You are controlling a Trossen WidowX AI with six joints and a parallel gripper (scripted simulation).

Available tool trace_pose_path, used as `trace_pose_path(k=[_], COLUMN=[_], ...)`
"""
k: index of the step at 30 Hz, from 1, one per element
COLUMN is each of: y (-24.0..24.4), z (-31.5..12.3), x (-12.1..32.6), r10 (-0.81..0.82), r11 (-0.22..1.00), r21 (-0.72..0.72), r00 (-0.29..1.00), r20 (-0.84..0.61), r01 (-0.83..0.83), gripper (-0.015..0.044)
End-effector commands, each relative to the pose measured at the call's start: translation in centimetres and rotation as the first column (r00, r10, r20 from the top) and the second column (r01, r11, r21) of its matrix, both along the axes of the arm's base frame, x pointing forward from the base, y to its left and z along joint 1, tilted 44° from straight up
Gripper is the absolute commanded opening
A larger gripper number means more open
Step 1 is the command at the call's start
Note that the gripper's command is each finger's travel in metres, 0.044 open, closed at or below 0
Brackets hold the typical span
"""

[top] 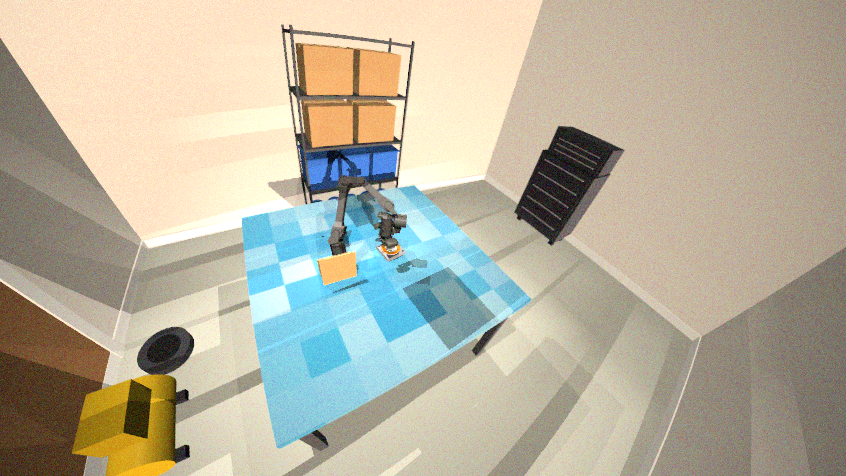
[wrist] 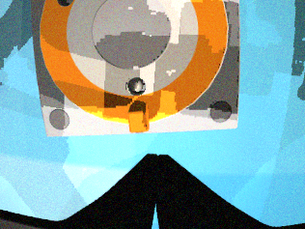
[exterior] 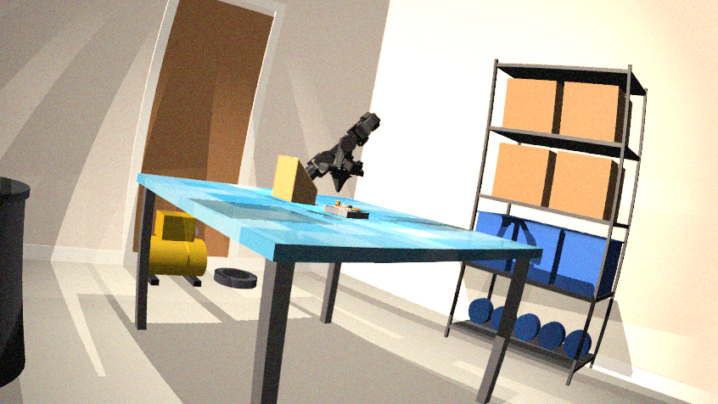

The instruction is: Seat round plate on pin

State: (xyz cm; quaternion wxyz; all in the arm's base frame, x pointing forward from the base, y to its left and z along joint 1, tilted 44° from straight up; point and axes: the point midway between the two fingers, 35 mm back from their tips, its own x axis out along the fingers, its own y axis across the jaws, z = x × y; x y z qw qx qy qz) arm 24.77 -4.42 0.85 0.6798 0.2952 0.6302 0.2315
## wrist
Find orange round plate with holes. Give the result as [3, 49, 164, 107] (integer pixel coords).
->
[40, 0, 230, 132]

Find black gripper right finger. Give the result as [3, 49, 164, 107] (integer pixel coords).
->
[156, 154, 305, 229]

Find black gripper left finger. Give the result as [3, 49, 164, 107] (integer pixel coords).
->
[0, 154, 160, 229]

